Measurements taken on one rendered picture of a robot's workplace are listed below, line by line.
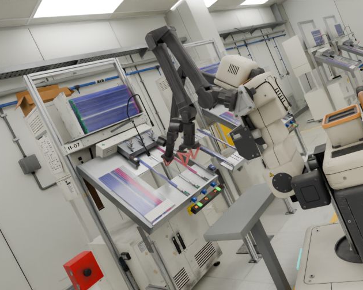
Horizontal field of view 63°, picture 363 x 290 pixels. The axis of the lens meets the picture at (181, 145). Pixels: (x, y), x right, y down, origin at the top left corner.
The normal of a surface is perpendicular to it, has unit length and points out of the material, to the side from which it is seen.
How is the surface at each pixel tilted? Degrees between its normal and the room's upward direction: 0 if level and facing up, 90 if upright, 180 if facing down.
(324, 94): 90
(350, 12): 90
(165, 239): 90
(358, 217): 90
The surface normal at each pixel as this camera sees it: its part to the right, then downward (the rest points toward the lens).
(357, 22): -0.63, 0.36
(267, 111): -0.46, 0.29
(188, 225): 0.65, -0.24
